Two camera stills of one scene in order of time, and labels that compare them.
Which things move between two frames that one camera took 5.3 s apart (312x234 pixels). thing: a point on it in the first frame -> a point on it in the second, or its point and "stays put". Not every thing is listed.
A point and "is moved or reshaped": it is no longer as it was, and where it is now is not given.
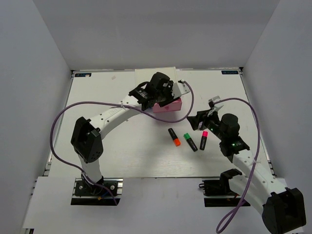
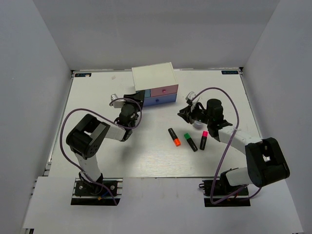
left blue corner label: [82, 74] stays put
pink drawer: [175, 106] is moved or reshaped
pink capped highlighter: [204, 139] stays put
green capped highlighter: [190, 142] stays put
